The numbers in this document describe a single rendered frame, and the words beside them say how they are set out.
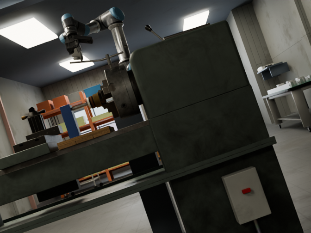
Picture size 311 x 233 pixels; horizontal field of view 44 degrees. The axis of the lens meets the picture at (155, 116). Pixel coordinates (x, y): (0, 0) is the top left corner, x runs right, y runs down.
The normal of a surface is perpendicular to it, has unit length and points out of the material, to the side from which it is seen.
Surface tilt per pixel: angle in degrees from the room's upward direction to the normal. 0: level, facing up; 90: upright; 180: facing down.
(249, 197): 90
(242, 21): 90
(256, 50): 90
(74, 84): 90
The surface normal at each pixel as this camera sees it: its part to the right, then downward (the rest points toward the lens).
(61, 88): -0.05, -0.02
